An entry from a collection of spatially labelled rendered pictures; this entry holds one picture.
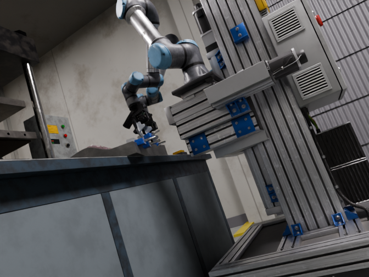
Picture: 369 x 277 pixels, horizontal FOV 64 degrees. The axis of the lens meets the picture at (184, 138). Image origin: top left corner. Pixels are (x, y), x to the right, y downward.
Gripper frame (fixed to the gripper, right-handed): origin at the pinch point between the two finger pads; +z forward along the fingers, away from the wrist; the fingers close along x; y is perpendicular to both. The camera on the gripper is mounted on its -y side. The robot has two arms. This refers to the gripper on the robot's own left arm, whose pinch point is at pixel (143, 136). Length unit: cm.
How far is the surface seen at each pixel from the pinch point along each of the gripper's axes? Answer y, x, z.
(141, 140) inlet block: 12.4, -26.7, 14.8
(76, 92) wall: -179, 189, -225
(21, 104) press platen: -73, -11, -66
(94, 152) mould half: -5.0, -38.8, 13.0
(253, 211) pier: -11, 203, 53
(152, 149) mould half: 1.0, 3.2, 8.6
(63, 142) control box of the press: -79, 25, -46
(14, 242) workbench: -2, -85, 48
